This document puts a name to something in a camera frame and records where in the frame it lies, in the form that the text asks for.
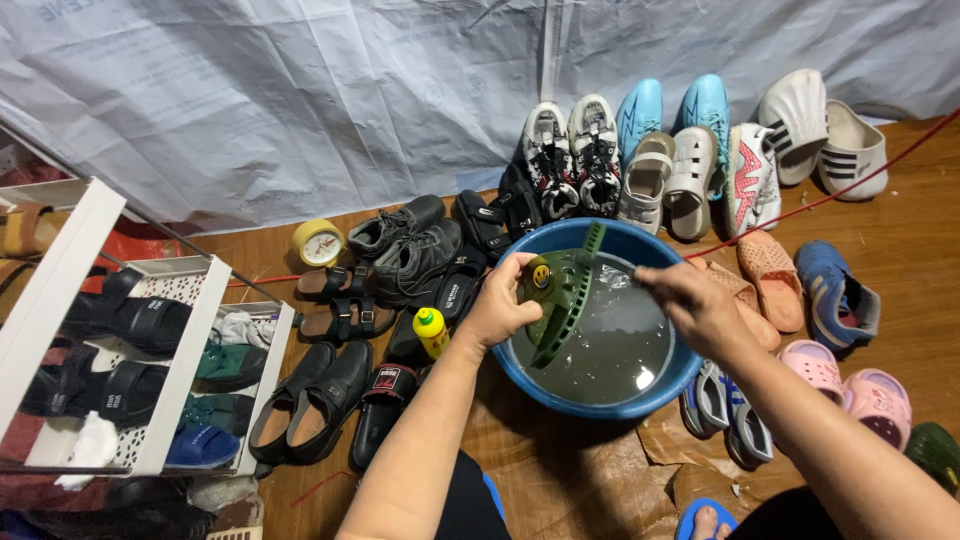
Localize blue plastic basin with water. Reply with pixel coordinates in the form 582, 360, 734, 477
491, 217, 705, 421

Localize heap of clothes and shoes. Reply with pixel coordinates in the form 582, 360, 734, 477
0, 472, 265, 540

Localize person's black shorts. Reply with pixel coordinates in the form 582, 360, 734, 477
433, 450, 845, 540

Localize pink clog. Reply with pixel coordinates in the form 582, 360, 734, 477
841, 367, 914, 452
777, 339, 847, 407

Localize yellow bottle with green cap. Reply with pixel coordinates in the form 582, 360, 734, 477
412, 307, 452, 362

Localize white sneaker with red pattern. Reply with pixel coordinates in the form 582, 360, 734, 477
723, 123, 783, 240

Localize white shoe rack with shoes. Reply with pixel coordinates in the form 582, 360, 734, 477
0, 176, 296, 482

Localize white slide with black stripes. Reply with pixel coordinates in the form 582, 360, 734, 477
816, 99, 891, 203
757, 69, 831, 188

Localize person's left hand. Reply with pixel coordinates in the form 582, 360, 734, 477
459, 252, 546, 352

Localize black leather slip-on shoe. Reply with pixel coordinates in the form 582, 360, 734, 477
287, 339, 375, 465
249, 341, 337, 465

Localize white plastic tarp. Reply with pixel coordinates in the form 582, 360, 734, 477
0, 0, 960, 235

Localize person's right hand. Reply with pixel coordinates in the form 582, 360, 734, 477
633, 262, 742, 363

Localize red cord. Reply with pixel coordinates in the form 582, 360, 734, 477
225, 107, 960, 289

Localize brown paper sheet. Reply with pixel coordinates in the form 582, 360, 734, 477
480, 401, 755, 540

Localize grey sneaker with blue stripes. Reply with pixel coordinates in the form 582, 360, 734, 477
719, 373, 775, 471
679, 359, 731, 441

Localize black slide with red strap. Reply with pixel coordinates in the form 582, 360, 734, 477
350, 363, 420, 473

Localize light blue football boot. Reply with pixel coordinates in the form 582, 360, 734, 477
615, 78, 665, 171
678, 73, 732, 201

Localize brown sandal with black straps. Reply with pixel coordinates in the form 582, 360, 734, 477
296, 263, 377, 302
300, 297, 398, 345

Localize dark green clog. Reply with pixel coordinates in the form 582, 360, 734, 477
903, 421, 960, 498

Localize beige closed-toe sandal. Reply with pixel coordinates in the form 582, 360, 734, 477
617, 132, 677, 236
663, 125, 720, 242

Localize green clog with smiley charm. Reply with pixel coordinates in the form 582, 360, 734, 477
522, 222, 607, 370

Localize yellow round clock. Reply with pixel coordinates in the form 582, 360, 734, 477
291, 218, 347, 268

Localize person's foot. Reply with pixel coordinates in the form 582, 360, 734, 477
690, 505, 733, 540

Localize orange perforated clog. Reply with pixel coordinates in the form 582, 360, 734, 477
686, 257, 783, 353
735, 229, 807, 336

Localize white and black sneaker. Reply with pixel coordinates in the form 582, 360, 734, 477
567, 93, 623, 218
522, 102, 581, 221

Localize black strap sandal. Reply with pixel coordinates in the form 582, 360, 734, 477
498, 163, 543, 238
454, 189, 513, 261

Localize thin metal rod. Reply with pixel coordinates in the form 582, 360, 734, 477
0, 118, 285, 305

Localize dark grey lace-up work boot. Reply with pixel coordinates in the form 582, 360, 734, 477
372, 218, 465, 309
347, 195, 447, 261

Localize blue flip-flop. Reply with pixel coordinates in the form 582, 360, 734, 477
675, 497, 741, 540

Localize blue sneaker with beige stripes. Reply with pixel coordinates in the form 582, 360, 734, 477
793, 240, 882, 353

